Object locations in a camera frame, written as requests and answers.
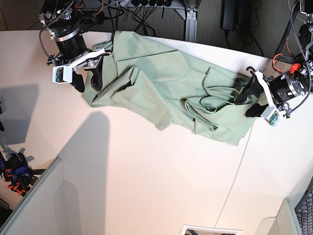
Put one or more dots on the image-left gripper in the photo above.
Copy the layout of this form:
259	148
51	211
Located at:
96	79

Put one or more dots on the patterned grey chair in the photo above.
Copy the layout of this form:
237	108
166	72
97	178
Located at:
304	213

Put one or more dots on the black power adapter pair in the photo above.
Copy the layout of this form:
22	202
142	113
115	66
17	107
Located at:
235	12

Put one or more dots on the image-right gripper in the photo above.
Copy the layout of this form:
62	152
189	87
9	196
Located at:
258	87

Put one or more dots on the light green T-shirt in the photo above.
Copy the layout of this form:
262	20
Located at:
167	86

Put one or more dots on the aluminium frame post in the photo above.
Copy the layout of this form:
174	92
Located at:
189	13

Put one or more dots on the grey partition panel left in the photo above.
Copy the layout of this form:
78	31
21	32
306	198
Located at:
35	214

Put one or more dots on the grey partition panel right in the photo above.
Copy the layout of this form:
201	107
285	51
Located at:
286	222

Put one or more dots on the grey partition panel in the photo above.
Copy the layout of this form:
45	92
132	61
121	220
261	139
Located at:
286	222
35	214

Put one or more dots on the blue orange clamp pile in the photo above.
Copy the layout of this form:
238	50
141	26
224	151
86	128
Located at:
17	173

